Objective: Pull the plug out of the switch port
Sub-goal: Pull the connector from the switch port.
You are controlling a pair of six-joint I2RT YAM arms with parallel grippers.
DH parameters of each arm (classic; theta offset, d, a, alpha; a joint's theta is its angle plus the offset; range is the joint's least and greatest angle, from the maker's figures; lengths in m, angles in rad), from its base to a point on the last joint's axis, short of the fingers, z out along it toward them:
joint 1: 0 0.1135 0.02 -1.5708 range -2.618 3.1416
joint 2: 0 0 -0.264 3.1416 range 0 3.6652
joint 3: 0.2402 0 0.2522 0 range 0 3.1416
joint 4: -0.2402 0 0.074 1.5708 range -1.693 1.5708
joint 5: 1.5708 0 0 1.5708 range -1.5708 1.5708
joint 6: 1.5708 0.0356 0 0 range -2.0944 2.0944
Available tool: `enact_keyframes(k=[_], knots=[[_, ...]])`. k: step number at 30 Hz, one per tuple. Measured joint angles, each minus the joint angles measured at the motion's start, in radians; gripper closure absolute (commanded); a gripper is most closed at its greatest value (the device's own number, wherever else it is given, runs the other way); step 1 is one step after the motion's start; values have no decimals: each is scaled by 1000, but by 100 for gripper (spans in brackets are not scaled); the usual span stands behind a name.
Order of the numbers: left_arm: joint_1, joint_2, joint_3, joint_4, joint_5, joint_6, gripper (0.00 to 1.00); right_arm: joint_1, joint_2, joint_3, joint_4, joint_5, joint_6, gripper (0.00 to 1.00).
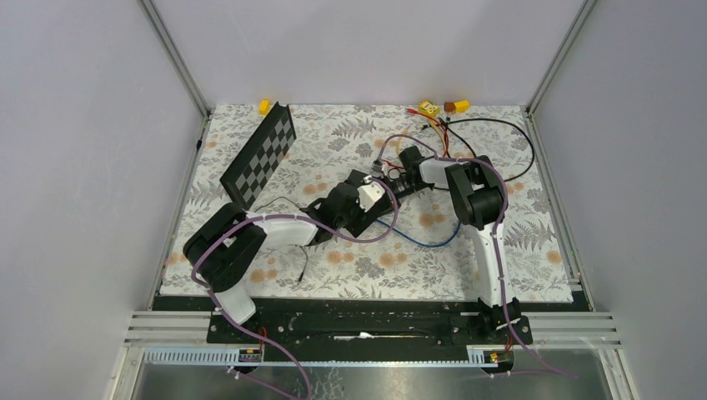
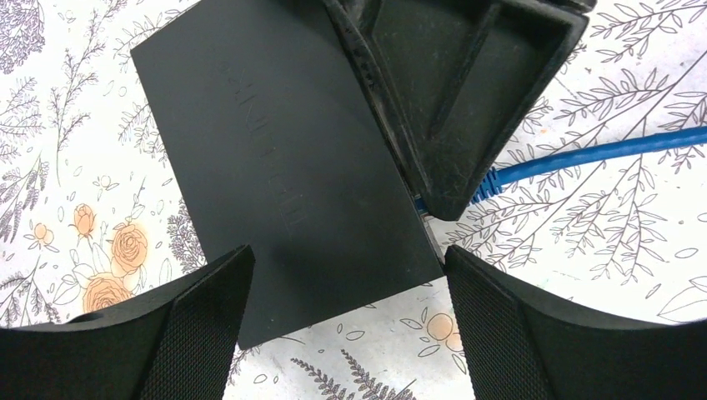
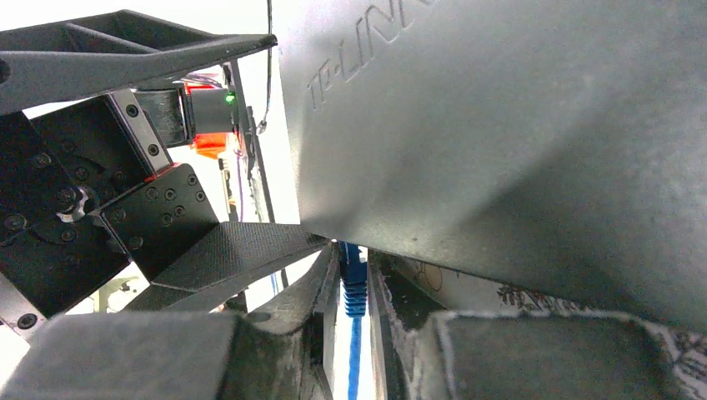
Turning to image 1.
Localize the black network switch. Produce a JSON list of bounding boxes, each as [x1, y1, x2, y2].
[[345, 170, 394, 238]]

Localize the black power adapter with cord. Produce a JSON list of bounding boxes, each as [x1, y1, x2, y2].
[[266, 219, 308, 283]]

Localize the yellow ethernet cable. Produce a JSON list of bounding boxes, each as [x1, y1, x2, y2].
[[400, 118, 449, 150]]

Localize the black ethernet cable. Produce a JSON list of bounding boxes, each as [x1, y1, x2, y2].
[[422, 114, 536, 192]]

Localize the red ethernet cable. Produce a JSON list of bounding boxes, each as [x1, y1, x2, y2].
[[406, 107, 449, 158]]

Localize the blue ethernet cable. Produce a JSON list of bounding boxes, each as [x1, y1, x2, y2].
[[375, 217, 463, 248]]

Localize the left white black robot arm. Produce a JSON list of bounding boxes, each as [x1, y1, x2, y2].
[[183, 180, 399, 343]]

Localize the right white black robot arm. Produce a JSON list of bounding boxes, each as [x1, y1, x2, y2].
[[393, 146, 522, 343]]

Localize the floral patterned table mat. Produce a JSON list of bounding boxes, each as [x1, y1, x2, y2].
[[159, 104, 572, 303]]

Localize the yellow owl toy block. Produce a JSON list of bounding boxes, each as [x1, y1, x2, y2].
[[418, 100, 440, 119]]

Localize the yellow rectangular block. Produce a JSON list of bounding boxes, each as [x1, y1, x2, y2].
[[453, 100, 471, 113]]

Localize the black white checkerboard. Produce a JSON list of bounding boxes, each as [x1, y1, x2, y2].
[[219, 103, 297, 210]]

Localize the small yellow block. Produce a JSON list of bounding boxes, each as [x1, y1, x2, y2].
[[258, 99, 271, 116]]

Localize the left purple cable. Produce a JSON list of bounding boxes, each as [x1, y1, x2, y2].
[[190, 177, 400, 400]]

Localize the purple cable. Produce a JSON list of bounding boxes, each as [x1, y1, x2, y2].
[[190, 177, 400, 400], [378, 133, 580, 381]]

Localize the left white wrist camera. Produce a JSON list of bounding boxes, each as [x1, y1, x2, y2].
[[357, 182, 386, 213]]

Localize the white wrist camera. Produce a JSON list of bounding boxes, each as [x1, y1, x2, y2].
[[371, 159, 404, 174], [357, 182, 386, 213]]

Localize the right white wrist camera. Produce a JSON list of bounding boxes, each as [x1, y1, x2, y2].
[[371, 159, 404, 174]]

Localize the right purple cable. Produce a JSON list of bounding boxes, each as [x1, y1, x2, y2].
[[378, 133, 580, 381]]

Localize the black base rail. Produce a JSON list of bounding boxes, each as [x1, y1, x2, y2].
[[153, 296, 534, 363]]

